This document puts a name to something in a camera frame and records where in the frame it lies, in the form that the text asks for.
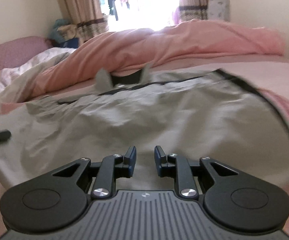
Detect white patterned quilt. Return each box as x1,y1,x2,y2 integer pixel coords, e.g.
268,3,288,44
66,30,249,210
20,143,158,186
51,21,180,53
0,47,78,103

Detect beige patterned curtain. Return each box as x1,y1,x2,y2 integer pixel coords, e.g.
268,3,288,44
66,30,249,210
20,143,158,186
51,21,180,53
55,0,108,43
178,0,209,22

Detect pink duvet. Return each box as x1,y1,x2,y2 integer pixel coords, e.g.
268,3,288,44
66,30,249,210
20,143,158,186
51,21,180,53
33,21,286,96

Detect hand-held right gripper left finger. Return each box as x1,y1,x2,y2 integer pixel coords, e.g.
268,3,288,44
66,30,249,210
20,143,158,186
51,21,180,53
44,145,137,199

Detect white patterned cushion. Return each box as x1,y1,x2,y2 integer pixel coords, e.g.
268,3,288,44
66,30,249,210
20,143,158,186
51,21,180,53
208,0,231,22

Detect hanging dark clothes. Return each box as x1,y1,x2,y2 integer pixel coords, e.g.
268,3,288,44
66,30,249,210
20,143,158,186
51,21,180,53
106,0,155,21

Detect pink quilted headboard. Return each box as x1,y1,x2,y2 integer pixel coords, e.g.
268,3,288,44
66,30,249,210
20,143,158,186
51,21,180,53
0,36,54,75

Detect beige cloth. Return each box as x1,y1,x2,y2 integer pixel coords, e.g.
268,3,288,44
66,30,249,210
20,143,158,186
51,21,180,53
59,24,79,40

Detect pink printed bed sheet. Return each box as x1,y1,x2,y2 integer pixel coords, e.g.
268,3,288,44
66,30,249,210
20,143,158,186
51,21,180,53
0,54,289,240

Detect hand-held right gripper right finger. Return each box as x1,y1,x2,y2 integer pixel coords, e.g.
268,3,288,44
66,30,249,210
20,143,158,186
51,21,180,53
154,145,246,199

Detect grey and black jacket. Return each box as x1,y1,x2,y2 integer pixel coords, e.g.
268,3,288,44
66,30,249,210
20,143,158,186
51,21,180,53
0,64,289,198

